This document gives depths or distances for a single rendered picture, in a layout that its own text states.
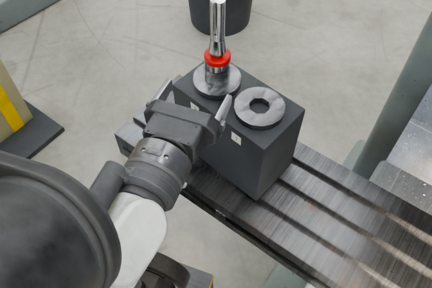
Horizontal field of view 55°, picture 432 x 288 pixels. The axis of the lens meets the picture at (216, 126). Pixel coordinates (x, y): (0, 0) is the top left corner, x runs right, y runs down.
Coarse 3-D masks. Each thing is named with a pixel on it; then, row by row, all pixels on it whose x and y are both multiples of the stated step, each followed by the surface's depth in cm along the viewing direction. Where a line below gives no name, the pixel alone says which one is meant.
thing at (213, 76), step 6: (204, 66) 74; (210, 66) 72; (228, 66) 73; (204, 72) 75; (210, 72) 73; (216, 72) 72; (222, 72) 73; (228, 72) 74; (204, 78) 76; (210, 78) 74; (216, 78) 74; (222, 78) 74; (228, 78) 75; (210, 84) 75; (216, 84) 75; (222, 84) 75
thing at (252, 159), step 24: (192, 72) 79; (240, 72) 79; (192, 96) 76; (216, 96) 74; (240, 96) 74; (264, 96) 74; (240, 120) 71; (264, 120) 71; (288, 120) 72; (216, 144) 80; (240, 144) 73; (264, 144) 69; (288, 144) 78; (216, 168) 87; (240, 168) 79; (264, 168) 75; (264, 192) 84
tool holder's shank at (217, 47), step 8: (216, 0) 63; (224, 0) 63; (216, 8) 63; (224, 8) 64; (216, 16) 65; (224, 16) 65; (216, 24) 66; (224, 24) 66; (216, 32) 67; (224, 32) 68; (216, 40) 68; (224, 40) 69; (208, 48) 71; (216, 48) 69; (224, 48) 70; (216, 56) 71
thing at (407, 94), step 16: (416, 48) 90; (416, 64) 92; (400, 80) 97; (416, 80) 94; (400, 96) 100; (416, 96) 97; (384, 112) 107; (400, 112) 103; (384, 128) 110; (400, 128) 106; (368, 144) 118; (384, 144) 114; (368, 160) 122; (384, 160) 118; (368, 176) 127
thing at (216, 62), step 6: (204, 54) 72; (210, 54) 72; (228, 54) 72; (204, 60) 72; (210, 60) 71; (216, 60) 71; (222, 60) 71; (228, 60) 71; (216, 66) 71; (222, 66) 71
